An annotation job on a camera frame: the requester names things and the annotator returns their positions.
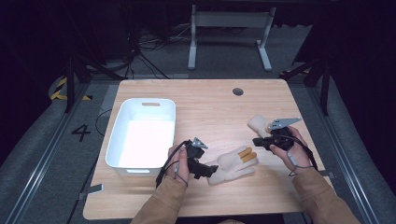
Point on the white metal table frame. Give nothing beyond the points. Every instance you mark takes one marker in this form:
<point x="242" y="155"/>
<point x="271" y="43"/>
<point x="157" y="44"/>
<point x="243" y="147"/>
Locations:
<point x="230" y="19"/>

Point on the black tripod stand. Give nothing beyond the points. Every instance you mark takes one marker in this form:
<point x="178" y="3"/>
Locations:
<point x="324" y="84"/>
<point x="70" y="84"/>

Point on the cream knit glove tan fingertips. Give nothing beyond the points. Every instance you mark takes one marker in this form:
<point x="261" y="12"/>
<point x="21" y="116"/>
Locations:
<point x="257" y="123"/>
<point x="232" y="163"/>

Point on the grey table grommet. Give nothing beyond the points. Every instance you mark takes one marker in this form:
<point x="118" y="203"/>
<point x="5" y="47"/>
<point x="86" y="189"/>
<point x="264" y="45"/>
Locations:
<point x="237" y="91"/>

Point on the person's right hand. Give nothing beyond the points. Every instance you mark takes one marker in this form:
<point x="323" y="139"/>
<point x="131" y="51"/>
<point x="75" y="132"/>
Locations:
<point x="300" y="155"/>

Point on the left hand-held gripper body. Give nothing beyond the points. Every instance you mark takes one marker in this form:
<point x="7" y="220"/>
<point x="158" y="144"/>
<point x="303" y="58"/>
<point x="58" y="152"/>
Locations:
<point x="195" y="151"/>

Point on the yellow black hazard tape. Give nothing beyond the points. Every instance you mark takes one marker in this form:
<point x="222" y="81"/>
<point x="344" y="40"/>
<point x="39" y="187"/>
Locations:
<point x="58" y="91"/>

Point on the white plastic bin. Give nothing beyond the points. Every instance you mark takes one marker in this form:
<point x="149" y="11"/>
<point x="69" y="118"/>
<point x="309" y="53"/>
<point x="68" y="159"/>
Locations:
<point x="146" y="140"/>

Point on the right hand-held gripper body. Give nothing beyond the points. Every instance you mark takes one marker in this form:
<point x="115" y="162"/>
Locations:
<point x="283" y="140"/>

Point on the grey tape strip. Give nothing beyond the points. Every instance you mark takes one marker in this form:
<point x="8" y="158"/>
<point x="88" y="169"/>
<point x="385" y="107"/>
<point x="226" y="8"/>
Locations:
<point x="93" y="188"/>
<point x="327" y="174"/>

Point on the person's left hand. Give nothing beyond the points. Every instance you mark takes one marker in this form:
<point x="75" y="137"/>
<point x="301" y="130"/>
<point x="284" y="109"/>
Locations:
<point x="180" y="165"/>

